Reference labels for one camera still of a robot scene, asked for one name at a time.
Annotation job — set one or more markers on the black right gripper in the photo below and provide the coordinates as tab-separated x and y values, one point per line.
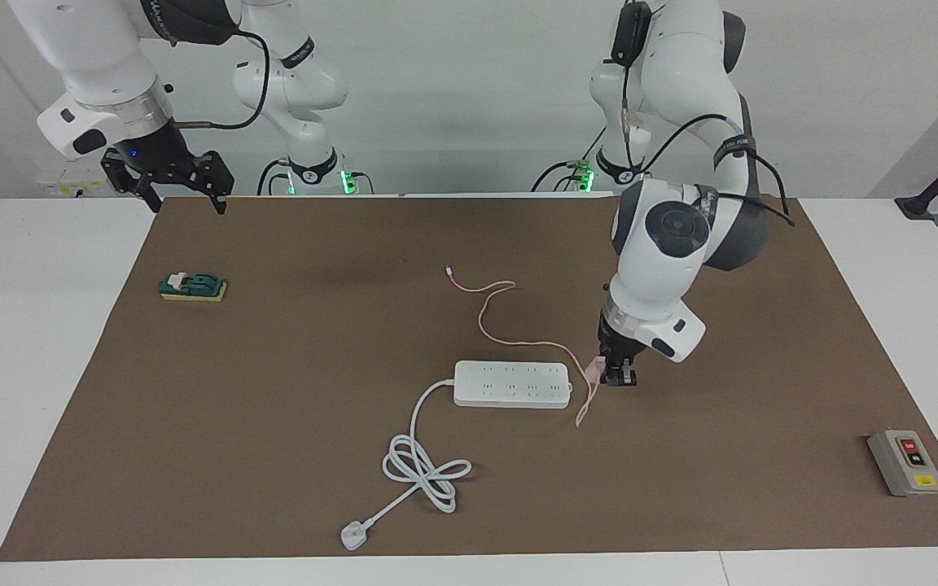
155	155

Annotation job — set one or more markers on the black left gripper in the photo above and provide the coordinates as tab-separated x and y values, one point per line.
620	346

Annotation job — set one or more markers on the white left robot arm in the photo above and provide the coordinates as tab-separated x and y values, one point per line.
664	260

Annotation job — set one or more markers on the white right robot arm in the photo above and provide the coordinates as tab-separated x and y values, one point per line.
103	57

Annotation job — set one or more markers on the white power strip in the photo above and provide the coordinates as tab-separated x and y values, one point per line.
510	384

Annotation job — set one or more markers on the white box with yellow labels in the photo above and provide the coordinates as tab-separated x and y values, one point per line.
70	187

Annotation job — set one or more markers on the brown table mat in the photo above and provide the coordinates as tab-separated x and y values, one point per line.
273	448

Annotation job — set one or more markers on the green knife switch block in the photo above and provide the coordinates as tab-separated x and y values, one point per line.
204	286

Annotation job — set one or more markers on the grey on-off switch box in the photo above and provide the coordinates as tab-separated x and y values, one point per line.
896	468

